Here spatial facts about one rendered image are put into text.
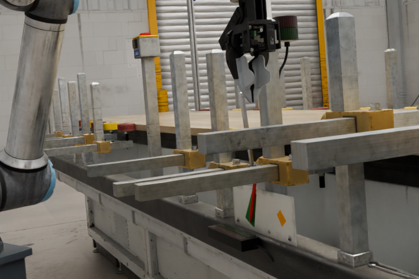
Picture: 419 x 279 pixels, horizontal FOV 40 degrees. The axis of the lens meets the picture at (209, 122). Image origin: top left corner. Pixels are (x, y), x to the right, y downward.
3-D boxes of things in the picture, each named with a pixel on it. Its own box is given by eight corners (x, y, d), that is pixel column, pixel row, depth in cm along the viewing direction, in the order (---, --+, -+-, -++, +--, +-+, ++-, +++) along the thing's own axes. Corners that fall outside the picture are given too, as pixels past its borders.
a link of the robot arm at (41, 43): (-20, 197, 180) (12, -41, 154) (30, 187, 193) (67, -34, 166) (2, 222, 171) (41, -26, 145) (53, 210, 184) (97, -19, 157)
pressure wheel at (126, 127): (125, 146, 265) (123, 122, 264) (139, 146, 262) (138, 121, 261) (115, 149, 258) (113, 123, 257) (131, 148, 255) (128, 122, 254)
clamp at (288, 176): (288, 187, 113) (287, 161, 113) (254, 179, 126) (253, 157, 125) (312, 182, 116) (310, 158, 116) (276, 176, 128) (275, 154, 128)
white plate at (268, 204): (294, 247, 113) (291, 197, 113) (234, 223, 137) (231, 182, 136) (297, 246, 113) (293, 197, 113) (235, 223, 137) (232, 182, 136)
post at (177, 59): (186, 215, 166) (173, 50, 164) (181, 213, 169) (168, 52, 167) (197, 213, 168) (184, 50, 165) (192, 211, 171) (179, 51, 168)
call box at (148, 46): (140, 59, 185) (138, 35, 185) (134, 61, 191) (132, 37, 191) (161, 58, 188) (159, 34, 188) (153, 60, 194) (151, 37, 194)
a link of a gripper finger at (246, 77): (250, 103, 107) (246, 54, 107) (235, 103, 113) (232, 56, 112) (264, 102, 109) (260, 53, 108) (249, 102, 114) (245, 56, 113)
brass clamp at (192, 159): (187, 169, 158) (186, 151, 158) (170, 165, 171) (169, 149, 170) (207, 167, 161) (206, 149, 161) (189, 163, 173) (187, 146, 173)
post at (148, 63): (154, 193, 189) (143, 57, 187) (149, 191, 193) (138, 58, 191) (166, 190, 191) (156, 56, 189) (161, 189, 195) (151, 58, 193)
